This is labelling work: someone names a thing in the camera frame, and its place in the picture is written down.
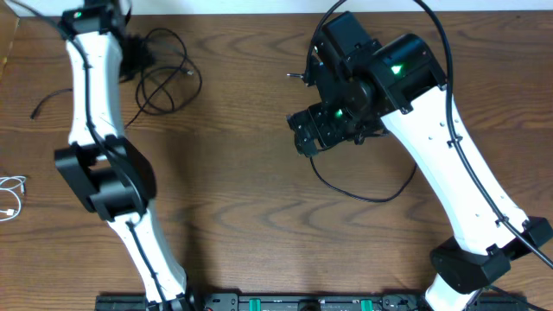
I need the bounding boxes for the white thin cable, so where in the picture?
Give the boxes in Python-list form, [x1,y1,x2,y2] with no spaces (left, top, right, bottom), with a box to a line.
[0,175,28,223]

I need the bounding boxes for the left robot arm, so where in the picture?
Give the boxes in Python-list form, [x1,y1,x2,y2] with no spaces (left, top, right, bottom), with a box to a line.
[54,1,204,310]

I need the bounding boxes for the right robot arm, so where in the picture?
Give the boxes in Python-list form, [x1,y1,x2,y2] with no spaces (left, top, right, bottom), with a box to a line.
[287,12,552,310]

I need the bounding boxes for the black left camera cable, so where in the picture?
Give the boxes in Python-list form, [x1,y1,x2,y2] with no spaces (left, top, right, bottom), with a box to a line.
[3,0,172,311]

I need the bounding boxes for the black camera cable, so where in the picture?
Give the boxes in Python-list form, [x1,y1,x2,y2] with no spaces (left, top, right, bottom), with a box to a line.
[3,0,172,311]
[304,0,553,311]

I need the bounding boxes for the black right camera cable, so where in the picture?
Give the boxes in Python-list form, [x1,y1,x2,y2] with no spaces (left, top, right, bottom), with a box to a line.
[304,0,553,311]

